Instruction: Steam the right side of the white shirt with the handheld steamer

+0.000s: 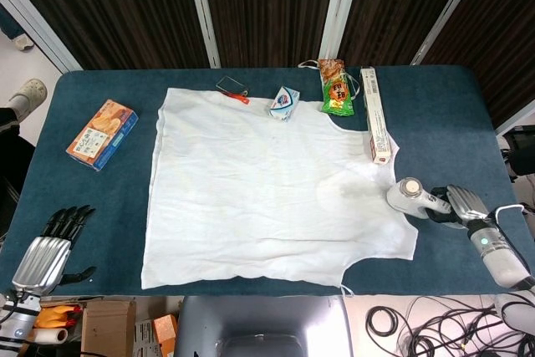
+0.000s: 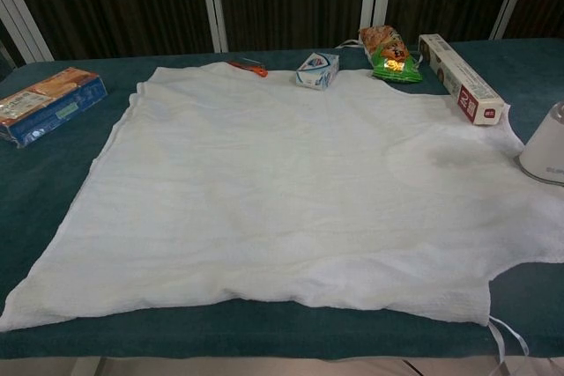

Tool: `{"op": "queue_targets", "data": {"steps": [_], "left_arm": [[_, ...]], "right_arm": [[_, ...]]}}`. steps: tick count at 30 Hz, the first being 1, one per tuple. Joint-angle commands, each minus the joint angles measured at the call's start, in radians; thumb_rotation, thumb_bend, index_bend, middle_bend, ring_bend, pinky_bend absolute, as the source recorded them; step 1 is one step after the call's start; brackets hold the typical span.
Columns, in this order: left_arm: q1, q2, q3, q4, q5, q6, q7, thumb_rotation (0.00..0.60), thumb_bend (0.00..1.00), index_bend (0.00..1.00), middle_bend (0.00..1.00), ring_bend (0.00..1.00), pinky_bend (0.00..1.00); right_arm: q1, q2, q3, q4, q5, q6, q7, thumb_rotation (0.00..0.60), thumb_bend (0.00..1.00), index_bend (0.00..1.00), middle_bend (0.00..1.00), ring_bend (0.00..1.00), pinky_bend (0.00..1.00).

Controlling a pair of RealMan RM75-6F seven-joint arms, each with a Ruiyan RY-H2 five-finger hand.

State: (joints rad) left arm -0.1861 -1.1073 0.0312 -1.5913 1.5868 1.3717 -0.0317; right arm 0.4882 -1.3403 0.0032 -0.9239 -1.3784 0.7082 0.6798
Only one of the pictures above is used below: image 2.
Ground white handheld steam iron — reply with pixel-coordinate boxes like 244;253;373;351
519;101;564;188

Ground white cloth apron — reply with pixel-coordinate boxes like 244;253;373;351
0;65;564;376

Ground white blue soap box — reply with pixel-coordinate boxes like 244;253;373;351
295;52;341;92

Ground green orange snack bag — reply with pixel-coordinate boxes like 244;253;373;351
358;25;425;85

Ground long white cling film box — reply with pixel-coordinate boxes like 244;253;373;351
417;33;506;127

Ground teal table cover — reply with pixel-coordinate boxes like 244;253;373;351
0;39;564;359

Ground orange blue biscuit box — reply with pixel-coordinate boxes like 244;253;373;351
0;66;108;150

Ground orange handled small tool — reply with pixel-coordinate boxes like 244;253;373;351
227;57;269;79

